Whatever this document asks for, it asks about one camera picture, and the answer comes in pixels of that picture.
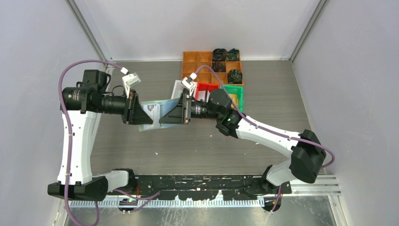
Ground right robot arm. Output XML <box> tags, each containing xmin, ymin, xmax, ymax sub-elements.
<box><xmin>159</xmin><ymin>89</ymin><xmax>326</xmax><ymax>194</ymax></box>

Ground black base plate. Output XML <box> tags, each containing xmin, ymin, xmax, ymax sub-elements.
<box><xmin>106</xmin><ymin>174</ymin><xmax>292</xmax><ymax>202</ymax></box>

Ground green plastic bin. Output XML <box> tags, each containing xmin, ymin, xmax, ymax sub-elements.
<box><xmin>224</xmin><ymin>85</ymin><xmax>243</xmax><ymax>111</ymax></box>

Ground white VIP card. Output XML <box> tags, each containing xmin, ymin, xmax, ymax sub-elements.
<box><xmin>140</xmin><ymin>104</ymin><xmax>161</xmax><ymax>131</ymax></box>

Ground dark green rolled item bottom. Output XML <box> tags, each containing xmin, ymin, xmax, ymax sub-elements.
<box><xmin>227</xmin><ymin>69</ymin><xmax>243</xmax><ymax>84</ymax></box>

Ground dark green rolled item top-right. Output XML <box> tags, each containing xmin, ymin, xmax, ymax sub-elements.
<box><xmin>226</xmin><ymin>48</ymin><xmax>240</xmax><ymax>62</ymax></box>

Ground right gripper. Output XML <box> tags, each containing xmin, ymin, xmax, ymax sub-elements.
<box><xmin>159</xmin><ymin>93</ymin><xmax>222</xmax><ymax>125</ymax></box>

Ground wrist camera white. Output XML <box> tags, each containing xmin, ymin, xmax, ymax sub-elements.
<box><xmin>120</xmin><ymin>67</ymin><xmax>141</xmax><ymax>98</ymax></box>
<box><xmin>181</xmin><ymin>73</ymin><xmax>197</xmax><ymax>96</ymax></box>

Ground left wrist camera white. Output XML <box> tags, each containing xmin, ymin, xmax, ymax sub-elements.
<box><xmin>120</xmin><ymin>67</ymin><xmax>141</xmax><ymax>98</ymax></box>

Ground dark rolled item middle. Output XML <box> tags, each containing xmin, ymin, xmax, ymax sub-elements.
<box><xmin>212</xmin><ymin>62</ymin><xmax>226</xmax><ymax>73</ymax></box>

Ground white plastic bin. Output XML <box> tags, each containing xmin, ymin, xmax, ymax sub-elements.
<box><xmin>171</xmin><ymin>80</ymin><xmax>186</xmax><ymax>99</ymax></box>

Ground gold cards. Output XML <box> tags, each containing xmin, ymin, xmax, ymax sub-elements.
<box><xmin>229</xmin><ymin>94</ymin><xmax>239</xmax><ymax>109</ymax></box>

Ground green card holder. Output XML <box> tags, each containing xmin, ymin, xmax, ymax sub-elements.
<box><xmin>139</xmin><ymin>98</ymin><xmax>178</xmax><ymax>131</ymax></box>

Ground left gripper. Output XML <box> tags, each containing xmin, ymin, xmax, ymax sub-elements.
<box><xmin>98</xmin><ymin>89</ymin><xmax>153</xmax><ymax>124</ymax></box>

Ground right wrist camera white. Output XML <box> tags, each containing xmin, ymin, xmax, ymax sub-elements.
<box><xmin>181</xmin><ymin>73</ymin><xmax>197</xmax><ymax>96</ymax></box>

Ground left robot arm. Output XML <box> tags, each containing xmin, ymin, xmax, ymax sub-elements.
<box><xmin>47</xmin><ymin>70</ymin><xmax>153</xmax><ymax>201</ymax></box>

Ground red plastic bin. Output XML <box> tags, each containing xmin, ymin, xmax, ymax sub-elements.
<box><xmin>194</xmin><ymin>82</ymin><xmax>220</xmax><ymax>102</ymax></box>

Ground black rolled item top-left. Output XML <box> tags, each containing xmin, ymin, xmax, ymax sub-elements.
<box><xmin>212</xmin><ymin>48</ymin><xmax>228</xmax><ymax>62</ymax></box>

